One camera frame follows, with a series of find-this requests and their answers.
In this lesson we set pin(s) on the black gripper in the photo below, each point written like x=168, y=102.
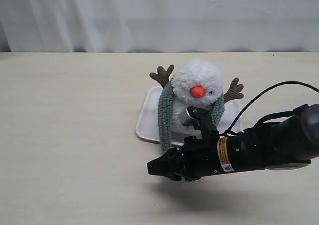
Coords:
x=197, y=158

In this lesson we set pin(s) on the white plastic tray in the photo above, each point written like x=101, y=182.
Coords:
x=147, y=124

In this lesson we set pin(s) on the white plush snowman toy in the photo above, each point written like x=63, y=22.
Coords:
x=196, y=74

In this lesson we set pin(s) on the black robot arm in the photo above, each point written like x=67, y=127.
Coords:
x=280, y=141

